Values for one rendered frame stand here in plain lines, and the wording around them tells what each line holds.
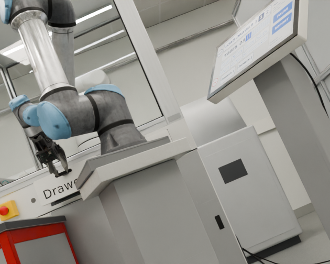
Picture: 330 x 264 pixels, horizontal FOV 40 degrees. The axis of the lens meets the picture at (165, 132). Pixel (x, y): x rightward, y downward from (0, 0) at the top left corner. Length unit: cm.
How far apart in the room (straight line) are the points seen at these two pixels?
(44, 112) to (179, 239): 51
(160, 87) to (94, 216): 64
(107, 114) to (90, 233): 82
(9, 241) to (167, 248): 53
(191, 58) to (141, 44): 348
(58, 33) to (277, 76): 83
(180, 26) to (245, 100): 122
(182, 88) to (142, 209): 426
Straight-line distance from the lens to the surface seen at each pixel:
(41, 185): 197
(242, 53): 185
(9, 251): 151
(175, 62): 554
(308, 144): 178
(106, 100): 135
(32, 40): 144
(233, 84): 182
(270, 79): 183
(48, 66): 138
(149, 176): 126
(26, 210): 212
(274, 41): 170
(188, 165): 197
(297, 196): 544
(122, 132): 132
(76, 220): 205
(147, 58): 208
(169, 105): 201
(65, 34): 160
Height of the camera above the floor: 57
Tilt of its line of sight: 10 degrees up
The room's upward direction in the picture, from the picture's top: 23 degrees counter-clockwise
